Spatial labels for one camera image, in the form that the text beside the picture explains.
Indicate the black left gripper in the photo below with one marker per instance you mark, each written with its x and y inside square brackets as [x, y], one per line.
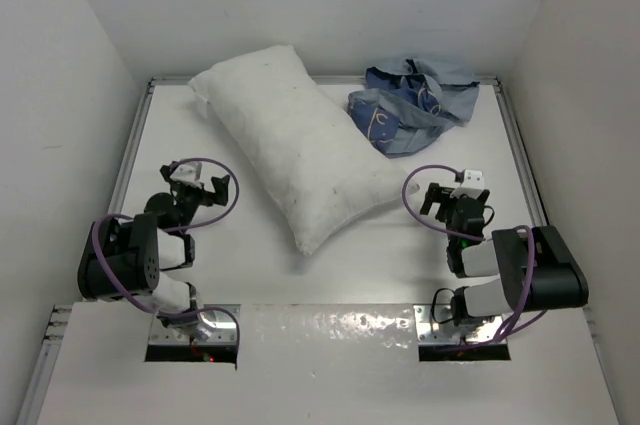
[220, 188]

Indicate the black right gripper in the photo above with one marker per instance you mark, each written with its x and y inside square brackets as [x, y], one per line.
[436, 192]

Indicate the blue patterned pillowcase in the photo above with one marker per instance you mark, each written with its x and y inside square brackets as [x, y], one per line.
[409, 102]

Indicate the white pillow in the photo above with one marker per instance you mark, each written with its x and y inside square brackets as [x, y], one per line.
[315, 165]

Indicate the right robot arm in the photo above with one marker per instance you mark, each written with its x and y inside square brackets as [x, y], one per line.
[528, 269]

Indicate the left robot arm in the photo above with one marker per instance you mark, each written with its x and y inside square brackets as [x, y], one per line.
[131, 258]

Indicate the white front cover board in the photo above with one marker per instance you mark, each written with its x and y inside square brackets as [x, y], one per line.
[306, 364]

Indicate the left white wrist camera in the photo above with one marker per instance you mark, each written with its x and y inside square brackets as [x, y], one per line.
[188, 173]

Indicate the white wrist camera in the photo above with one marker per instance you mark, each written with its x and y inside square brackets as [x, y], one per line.
[188, 173]
[471, 184]

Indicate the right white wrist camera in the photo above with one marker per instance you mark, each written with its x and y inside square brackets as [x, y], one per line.
[471, 184]

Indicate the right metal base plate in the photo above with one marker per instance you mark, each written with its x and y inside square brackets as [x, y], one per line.
[434, 327]

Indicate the metal base plate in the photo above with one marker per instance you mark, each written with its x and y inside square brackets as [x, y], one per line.
[211, 328]
[434, 327]

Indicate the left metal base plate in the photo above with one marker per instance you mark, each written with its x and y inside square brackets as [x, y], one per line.
[211, 328]

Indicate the aluminium table frame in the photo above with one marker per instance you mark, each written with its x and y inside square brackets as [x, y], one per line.
[385, 258]

